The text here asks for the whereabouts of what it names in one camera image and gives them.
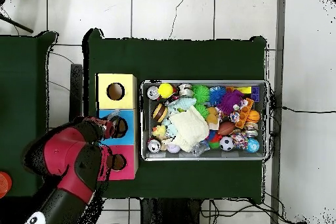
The yellow tennis ball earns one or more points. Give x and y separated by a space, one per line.
166 90

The dark green side table cloth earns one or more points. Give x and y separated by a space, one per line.
26 103

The red disc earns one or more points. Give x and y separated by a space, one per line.
4 184

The black side stand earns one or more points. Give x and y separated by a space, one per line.
76 87

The clear shallow mesh bin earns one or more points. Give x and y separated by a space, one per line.
265 92

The wooden box with three holes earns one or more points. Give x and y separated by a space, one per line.
107 83

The small orange basketball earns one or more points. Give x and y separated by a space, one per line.
253 115

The cream knitted cloth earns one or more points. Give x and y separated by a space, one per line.
189 128

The silver can with pull tab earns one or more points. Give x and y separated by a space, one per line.
152 92

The light teal cloth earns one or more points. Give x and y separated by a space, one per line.
181 103

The yellow plush duck toy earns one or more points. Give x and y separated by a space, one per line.
159 131

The red soda can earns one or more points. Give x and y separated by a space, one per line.
154 146

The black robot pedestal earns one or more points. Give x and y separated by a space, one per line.
173 213

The small soccer ball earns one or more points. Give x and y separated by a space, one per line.
227 143

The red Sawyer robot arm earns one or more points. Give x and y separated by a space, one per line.
60 153

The small toy hamburger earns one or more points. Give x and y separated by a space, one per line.
160 112

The purple spiky ball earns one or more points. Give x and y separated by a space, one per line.
231 102

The green spiky ball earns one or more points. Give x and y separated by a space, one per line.
201 93

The clear blue-printed plastic packet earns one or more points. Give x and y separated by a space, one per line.
114 114

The crushed silver can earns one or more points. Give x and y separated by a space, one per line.
186 90

